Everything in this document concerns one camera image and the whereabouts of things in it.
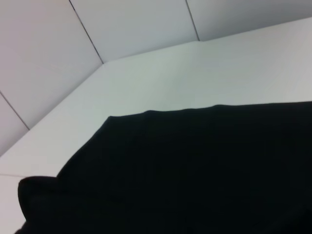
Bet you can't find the black t-shirt with pink print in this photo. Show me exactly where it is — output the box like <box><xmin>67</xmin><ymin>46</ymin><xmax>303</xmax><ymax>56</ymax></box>
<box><xmin>13</xmin><ymin>101</ymin><xmax>312</xmax><ymax>234</ymax></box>

